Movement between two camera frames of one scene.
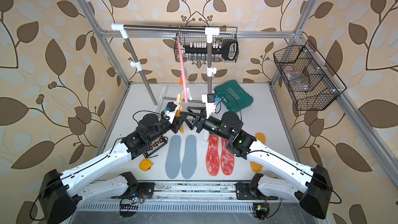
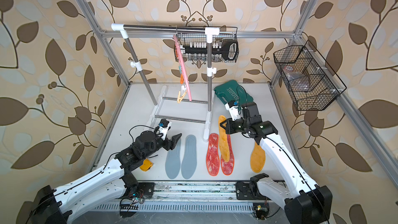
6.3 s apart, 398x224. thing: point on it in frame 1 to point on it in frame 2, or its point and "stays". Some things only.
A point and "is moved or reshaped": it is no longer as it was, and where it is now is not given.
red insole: (227, 159) stays
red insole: (213, 164) stays
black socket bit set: (227, 50) stays
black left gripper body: (175, 127) to (166, 145)
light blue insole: (189, 163) stays
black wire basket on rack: (225, 45) stays
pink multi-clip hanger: (184, 85) is moved or reshaped
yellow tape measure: (145, 165) stays
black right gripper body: (201, 124) to (236, 126)
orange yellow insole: (179, 111) to (223, 139)
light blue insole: (172, 164) stays
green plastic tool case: (233, 96) stays
